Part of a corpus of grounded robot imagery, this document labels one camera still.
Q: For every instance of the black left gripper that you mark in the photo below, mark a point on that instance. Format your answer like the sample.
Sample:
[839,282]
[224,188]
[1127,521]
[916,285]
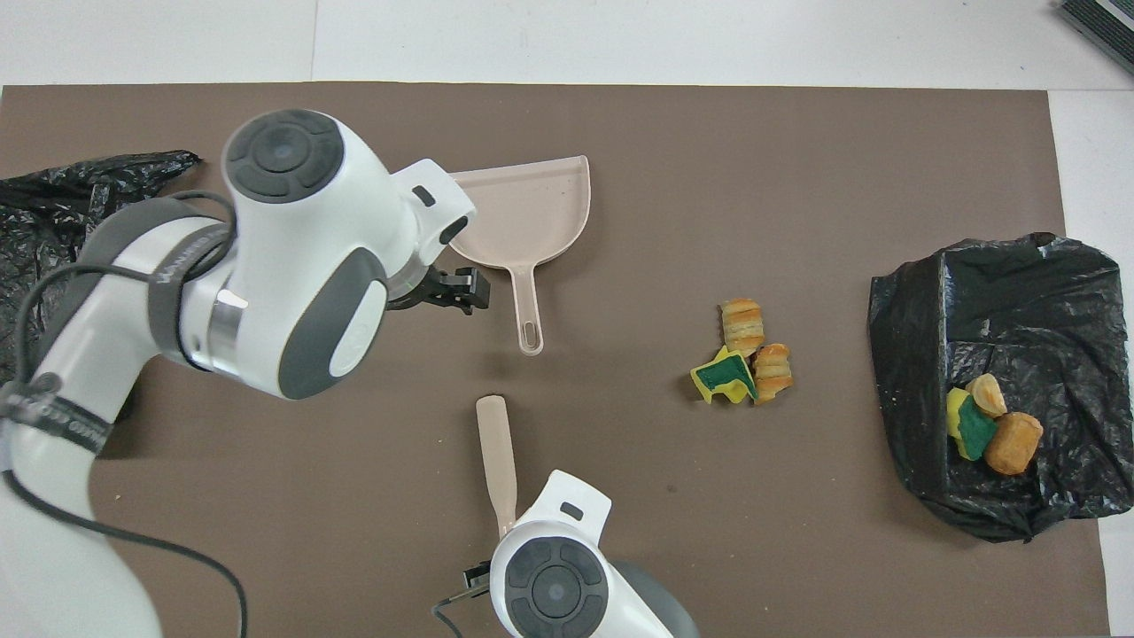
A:
[421,291]

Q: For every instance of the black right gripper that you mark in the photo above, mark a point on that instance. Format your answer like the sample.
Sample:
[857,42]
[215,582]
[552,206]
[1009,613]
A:
[478,576]

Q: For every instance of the beige plastic dustpan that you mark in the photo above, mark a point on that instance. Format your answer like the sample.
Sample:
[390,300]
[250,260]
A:
[532,213]

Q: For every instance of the beige hand brush black bristles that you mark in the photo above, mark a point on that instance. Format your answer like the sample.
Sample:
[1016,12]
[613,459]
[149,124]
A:
[496,452]

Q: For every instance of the curled green yellow sponge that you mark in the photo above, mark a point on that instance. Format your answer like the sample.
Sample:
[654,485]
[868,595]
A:
[722,378]

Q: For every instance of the striped orange pastry roll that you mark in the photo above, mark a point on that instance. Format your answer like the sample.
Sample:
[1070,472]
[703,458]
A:
[772,372]
[742,326]

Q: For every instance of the small yellow green sponge piece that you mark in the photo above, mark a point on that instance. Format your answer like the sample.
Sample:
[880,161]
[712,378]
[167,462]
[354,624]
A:
[973,430]

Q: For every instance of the striped croissant piece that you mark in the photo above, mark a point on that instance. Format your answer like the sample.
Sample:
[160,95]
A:
[988,394]

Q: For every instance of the brown bread roll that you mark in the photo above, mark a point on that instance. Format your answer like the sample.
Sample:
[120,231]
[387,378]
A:
[1014,443]

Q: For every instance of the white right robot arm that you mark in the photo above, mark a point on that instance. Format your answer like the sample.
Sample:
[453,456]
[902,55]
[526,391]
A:
[554,589]

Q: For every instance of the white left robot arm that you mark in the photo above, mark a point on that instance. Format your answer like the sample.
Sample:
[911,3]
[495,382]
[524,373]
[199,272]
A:
[292,248]

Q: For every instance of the black plastic trash bag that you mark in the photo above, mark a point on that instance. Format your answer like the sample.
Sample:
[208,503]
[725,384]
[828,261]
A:
[53,204]
[1019,301]

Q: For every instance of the brown table mat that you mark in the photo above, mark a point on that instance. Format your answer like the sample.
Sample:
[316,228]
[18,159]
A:
[709,133]

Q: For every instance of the dark grey ribbed object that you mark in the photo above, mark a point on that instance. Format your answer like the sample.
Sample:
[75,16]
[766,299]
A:
[1103,22]

